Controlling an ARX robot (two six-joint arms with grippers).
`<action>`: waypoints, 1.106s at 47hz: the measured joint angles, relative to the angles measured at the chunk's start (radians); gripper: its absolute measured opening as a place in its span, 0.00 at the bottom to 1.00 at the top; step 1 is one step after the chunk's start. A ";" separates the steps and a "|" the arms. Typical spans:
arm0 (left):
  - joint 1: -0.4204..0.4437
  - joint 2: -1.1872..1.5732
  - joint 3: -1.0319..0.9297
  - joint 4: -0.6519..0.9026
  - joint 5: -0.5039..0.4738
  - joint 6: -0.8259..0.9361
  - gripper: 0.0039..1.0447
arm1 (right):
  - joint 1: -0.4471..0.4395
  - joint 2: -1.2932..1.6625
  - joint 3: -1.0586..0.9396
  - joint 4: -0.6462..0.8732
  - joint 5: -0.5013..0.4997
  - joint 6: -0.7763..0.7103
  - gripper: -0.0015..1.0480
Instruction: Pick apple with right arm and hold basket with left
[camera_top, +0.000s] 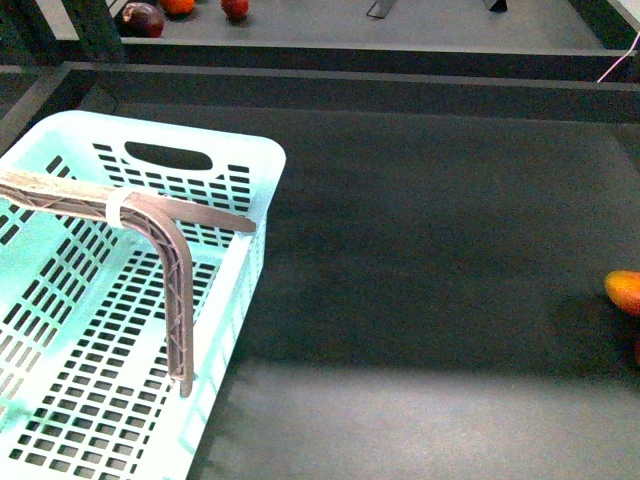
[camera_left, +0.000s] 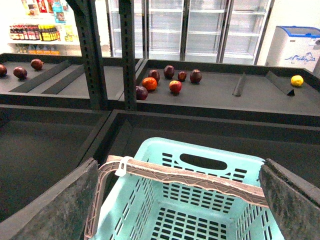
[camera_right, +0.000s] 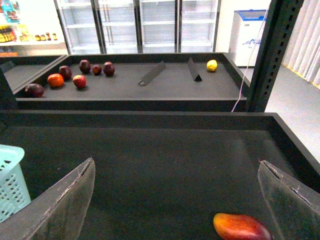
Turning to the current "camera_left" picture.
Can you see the small red apple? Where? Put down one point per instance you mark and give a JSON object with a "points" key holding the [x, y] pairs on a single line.
{"points": [[182, 75]]}

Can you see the grocery shelf with bottles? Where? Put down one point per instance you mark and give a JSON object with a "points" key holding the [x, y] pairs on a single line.
{"points": [[38, 27]]}

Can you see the dark fruit far left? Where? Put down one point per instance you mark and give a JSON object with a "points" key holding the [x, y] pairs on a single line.
{"points": [[3, 70]]}

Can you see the white chest freezer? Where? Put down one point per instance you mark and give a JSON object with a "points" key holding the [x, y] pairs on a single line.
{"points": [[294, 47]]}

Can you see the dark red apple right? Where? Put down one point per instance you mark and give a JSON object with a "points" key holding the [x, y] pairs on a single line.
{"points": [[195, 76]]}

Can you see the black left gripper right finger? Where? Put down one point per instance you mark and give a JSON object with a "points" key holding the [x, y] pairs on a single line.
{"points": [[293, 201]]}

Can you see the dark red apple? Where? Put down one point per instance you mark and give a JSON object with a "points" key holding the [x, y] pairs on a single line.
{"points": [[154, 74], [195, 76], [169, 71]]}

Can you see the dark red apple middle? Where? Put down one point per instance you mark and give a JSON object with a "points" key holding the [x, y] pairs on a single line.
{"points": [[169, 71]]}

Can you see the black tray divider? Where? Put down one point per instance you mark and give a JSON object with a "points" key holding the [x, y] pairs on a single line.
{"points": [[238, 90], [282, 84]]}

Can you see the black tray divider right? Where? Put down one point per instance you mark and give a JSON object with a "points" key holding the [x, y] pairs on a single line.
{"points": [[282, 84]]}

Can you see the grey basket handle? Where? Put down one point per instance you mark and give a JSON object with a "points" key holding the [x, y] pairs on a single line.
{"points": [[251, 194]]}

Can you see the black metal shelf post left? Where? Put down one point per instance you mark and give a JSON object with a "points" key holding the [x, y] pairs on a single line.
{"points": [[85, 16]]}

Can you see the white plastic tag clip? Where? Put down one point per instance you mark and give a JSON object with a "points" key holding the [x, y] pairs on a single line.
{"points": [[122, 167]]}

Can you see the glass door refrigerator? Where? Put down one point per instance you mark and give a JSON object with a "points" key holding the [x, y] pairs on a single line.
{"points": [[212, 31]]}

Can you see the black upper left tray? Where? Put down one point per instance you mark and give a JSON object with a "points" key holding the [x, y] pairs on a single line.
{"points": [[60, 84]]}

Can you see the dark red apple left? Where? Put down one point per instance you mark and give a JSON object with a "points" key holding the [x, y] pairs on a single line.
{"points": [[154, 74]]}

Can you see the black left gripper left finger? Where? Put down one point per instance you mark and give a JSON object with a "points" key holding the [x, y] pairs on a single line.
{"points": [[60, 213]]}

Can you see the light blue plastic basket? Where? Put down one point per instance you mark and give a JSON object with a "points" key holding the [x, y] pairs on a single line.
{"points": [[138, 208]]}

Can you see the black tray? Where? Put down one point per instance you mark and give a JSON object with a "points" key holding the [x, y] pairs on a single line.
{"points": [[212, 97], [38, 147], [60, 84], [297, 148]]}

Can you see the dark purple fruit front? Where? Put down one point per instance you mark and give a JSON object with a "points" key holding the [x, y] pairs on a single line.
{"points": [[141, 93]]}

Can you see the red yellow apple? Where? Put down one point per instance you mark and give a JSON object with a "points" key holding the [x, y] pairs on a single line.
{"points": [[175, 86]]}

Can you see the yellow lemon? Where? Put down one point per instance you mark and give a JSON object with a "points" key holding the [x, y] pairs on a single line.
{"points": [[297, 80]]}

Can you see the black metal shelf post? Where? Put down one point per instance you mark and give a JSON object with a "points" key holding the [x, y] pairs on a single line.
{"points": [[85, 16], [126, 12]]}

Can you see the orange red mango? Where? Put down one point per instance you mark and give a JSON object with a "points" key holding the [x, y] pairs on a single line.
{"points": [[150, 83]]}

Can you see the black lower right tray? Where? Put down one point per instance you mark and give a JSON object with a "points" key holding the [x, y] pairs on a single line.
{"points": [[297, 148]]}

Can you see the black lower left tray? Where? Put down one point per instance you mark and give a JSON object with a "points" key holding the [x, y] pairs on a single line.
{"points": [[38, 147]]}

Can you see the black upper right tray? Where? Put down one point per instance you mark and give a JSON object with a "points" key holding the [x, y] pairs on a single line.
{"points": [[212, 97]]}

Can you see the dark fruit left back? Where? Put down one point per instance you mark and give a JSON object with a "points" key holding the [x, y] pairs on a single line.
{"points": [[37, 64]]}

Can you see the dark fruit left tray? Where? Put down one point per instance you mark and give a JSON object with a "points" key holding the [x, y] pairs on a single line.
{"points": [[20, 72]]}

